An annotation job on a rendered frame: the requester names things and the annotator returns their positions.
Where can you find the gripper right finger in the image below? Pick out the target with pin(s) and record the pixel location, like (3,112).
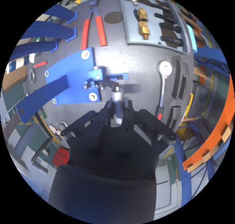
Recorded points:
(156,125)

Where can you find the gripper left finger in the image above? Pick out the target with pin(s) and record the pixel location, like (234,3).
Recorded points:
(95,124)

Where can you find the small dark grey block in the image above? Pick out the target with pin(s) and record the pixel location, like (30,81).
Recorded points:
(174,116)

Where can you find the silver round column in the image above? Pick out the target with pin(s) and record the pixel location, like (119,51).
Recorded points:
(117,102)

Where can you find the black lever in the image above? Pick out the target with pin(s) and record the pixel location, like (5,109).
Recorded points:
(108,83)

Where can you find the large dark grey block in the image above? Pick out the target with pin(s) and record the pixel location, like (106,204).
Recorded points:
(180,80)

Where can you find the white round gauge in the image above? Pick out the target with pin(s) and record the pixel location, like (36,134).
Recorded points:
(54,131)

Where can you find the silver ratchet wrench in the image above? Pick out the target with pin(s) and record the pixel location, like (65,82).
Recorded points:
(164,84)

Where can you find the red ribbed box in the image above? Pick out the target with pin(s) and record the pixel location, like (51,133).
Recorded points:
(60,157)

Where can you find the grey machine housing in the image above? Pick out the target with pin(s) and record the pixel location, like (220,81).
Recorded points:
(199,99)

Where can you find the dark grey hex key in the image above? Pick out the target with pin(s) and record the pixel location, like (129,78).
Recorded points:
(41,150)

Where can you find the orange beam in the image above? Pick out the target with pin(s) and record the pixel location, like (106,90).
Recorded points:
(216,132)

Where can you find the small red strip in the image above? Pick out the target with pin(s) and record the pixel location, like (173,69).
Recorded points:
(40,64)

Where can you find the black bolt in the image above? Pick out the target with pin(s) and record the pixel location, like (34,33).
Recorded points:
(172,40)
(165,18)
(161,5)
(170,27)

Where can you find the tan cardboard box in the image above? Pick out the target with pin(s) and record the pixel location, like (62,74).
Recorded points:
(13,79)

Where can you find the brass fitting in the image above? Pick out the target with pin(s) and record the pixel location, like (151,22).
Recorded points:
(142,14)
(144,30)

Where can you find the grey parts tray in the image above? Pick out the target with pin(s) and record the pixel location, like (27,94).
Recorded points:
(156,28)

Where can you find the blue bolted base plate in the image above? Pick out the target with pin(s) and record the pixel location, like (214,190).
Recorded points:
(73,71)

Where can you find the long dark blue rail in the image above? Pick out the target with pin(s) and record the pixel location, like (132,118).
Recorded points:
(44,97)

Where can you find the blue steel frame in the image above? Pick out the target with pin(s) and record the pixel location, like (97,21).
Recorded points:
(211,55)

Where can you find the dark blue angle rail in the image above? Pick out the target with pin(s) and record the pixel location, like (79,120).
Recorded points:
(51,30)
(60,12)
(34,48)

